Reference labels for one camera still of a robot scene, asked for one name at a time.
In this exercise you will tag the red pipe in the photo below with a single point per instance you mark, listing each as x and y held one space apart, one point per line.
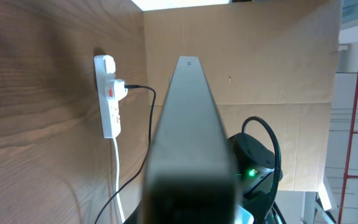
352 132

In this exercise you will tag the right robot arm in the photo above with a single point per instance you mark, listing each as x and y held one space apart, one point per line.
255 172

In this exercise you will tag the white charger plug adapter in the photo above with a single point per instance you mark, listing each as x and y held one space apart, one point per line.
115 89

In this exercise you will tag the white power strip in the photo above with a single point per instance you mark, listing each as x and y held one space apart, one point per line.
105 68

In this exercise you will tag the cardboard panel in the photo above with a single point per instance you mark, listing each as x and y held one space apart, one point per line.
272 59

